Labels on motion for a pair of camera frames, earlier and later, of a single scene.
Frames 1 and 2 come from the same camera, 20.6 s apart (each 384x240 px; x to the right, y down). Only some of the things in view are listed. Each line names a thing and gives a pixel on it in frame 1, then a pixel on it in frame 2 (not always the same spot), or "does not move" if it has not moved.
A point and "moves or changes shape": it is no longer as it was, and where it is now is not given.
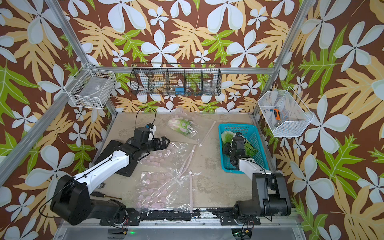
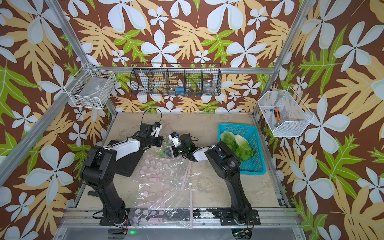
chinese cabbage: [183, 126] → [161, 153]
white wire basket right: [285, 113] does not move
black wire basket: [176, 79] does not move
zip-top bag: [165, 190] moves or changes shape
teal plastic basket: [250, 131] does not move
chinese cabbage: [227, 137] does not move
